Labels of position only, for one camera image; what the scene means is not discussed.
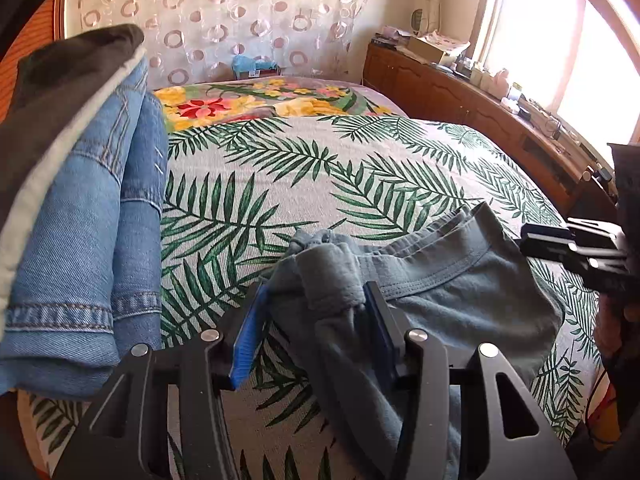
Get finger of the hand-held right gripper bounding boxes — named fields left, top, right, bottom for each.
left=566, top=218, right=627, bottom=252
left=519, top=223, right=577, bottom=262

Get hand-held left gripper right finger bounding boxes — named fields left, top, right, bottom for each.
left=362, top=281, right=576, bottom=480

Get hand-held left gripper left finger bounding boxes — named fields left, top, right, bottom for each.
left=52, top=281, right=272, bottom=480

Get grey-blue t-shirt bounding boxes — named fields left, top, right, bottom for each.
left=260, top=202, right=566, bottom=480

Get person's right hand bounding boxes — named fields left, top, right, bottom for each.
left=595, top=292, right=640, bottom=361

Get dark wooden bed footboard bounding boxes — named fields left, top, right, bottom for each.
left=565, top=170, right=618, bottom=223

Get palm leaf bed sheet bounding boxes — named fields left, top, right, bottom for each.
left=17, top=112, right=601, bottom=480

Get window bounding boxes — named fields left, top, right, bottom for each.
left=475, top=0, right=640, bottom=146

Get wooden cabinet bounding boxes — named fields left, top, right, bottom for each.
left=362, top=42, right=596, bottom=216

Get folded blue jeans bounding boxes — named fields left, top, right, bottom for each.
left=0, top=55, right=168, bottom=396

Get printed papers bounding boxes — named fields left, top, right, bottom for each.
left=425, top=32, right=471, bottom=56

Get cardboard box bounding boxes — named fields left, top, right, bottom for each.
left=407, top=35, right=451, bottom=63

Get floral blanket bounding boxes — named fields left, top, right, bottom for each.
left=152, top=76, right=406, bottom=133

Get dark folded garment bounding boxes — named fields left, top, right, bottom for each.
left=0, top=47, right=149, bottom=306

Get light blue object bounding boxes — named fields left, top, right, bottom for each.
left=231, top=55, right=278, bottom=78

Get circle pattern curtain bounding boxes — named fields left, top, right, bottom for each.
left=65, top=0, right=381, bottom=91

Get orange wooden shutter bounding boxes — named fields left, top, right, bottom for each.
left=0, top=0, right=66, bottom=81

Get red cable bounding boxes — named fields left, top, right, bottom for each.
left=586, top=355, right=623, bottom=443

